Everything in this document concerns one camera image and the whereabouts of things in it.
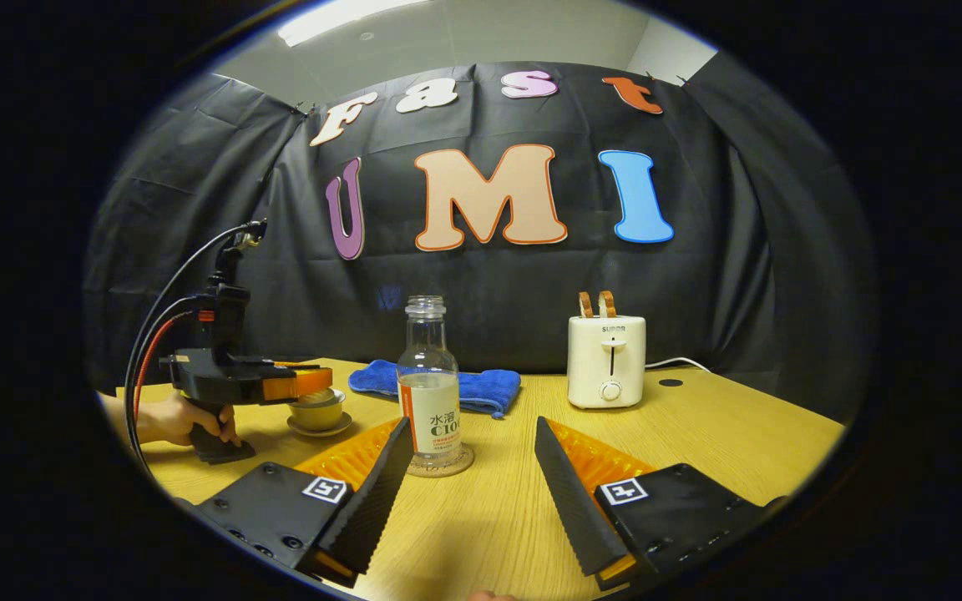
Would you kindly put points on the clear glass water bottle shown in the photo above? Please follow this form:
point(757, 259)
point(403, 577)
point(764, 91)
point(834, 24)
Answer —
point(429, 401)

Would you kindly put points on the cream ceramic saucer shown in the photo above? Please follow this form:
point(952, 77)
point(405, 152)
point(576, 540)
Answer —
point(339, 428)

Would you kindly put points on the black backdrop cloth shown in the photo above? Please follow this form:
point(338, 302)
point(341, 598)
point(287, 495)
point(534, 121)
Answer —
point(489, 284)

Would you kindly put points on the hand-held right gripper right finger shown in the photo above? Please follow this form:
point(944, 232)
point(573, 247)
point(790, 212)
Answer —
point(577, 509)

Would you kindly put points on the blue towel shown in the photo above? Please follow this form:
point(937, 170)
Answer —
point(489, 388)

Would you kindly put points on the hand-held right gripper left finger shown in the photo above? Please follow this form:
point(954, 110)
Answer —
point(368, 501)

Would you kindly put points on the white toaster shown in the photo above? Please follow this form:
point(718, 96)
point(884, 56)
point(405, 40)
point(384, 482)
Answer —
point(606, 367)

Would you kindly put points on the toast slice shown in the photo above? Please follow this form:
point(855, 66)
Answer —
point(586, 305)
point(607, 304)

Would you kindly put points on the cream ceramic teacup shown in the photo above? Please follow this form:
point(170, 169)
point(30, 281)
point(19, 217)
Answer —
point(318, 417)

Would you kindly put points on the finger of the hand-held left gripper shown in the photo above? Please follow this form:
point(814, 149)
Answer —
point(297, 365)
point(293, 386)

